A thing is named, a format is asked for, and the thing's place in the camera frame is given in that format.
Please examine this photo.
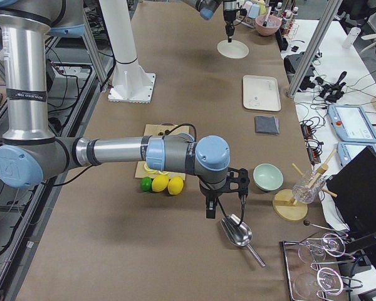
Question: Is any yellow lemon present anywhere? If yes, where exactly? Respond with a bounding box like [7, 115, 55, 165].
[152, 174, 169, 193]
[167, 176, 184, 195]

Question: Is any yellow lemon middle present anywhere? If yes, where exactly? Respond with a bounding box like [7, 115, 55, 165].
[152, 174, 169, 193]

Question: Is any round wooden stand base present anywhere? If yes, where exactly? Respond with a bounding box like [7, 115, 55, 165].
[273, 189, 308, 221]

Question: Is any pink mixing bowl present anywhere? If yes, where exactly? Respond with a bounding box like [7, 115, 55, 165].
[255, 14, 281, 36]

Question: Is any cream rectangular tray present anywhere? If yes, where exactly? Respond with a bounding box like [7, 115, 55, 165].
[243, 75, 281, 112]

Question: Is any green lime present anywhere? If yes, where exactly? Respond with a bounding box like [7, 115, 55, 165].
[140, 177, 152, 192]

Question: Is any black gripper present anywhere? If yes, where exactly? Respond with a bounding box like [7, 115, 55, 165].
[223, 0, 238, 35]
[199, 181, 223, 219]

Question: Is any wire glass rack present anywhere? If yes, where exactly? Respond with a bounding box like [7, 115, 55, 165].
[281, 232, 363, 300]

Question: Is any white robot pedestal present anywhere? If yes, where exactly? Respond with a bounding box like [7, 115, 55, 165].
[100, 0, 156, 103]

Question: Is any teach pendant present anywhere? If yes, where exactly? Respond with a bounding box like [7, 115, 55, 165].
[328, 105, 376, 144]
[337, 142, 376, 167]

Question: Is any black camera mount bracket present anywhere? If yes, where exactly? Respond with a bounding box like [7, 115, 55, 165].
[226, 167, 250, 196]

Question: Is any wooden cutting board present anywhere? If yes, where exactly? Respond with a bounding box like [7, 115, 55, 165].
[135, 124, 186, 181]

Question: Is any aluminium frame post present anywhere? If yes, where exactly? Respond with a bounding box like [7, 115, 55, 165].
[286, 0, 342, 99]

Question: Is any clear cut glass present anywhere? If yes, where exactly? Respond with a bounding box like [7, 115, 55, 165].
[293, 170, 326, 204]

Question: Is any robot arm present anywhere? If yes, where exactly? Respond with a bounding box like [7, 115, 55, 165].
[182, 0, 239, 38]
[0, 1, 230, 218]

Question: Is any black monitor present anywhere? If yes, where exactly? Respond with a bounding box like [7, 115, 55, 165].
[327, 146, 376, 235]

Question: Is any folded grey cloth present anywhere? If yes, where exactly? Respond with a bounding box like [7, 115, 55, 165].
[254, 115, 279, 135]

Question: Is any teach pendant lower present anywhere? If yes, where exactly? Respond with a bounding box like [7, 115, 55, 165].
[337, 142, 376, 167]

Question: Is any yellow lemon right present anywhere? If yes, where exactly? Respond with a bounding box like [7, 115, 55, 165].
[167, 176, 184, 195]

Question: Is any teach pendant upper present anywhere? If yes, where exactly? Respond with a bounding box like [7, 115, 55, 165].
[328, 105, 376, 144]

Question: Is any steel scoop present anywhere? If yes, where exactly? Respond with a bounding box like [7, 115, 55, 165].
[221, 214, 266, 268]

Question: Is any mint green bowl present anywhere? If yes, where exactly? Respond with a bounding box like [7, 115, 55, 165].
[253, 164, 283, 191]

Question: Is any round cream plate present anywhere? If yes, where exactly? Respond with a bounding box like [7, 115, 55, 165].
[217, 40, 249, 59]

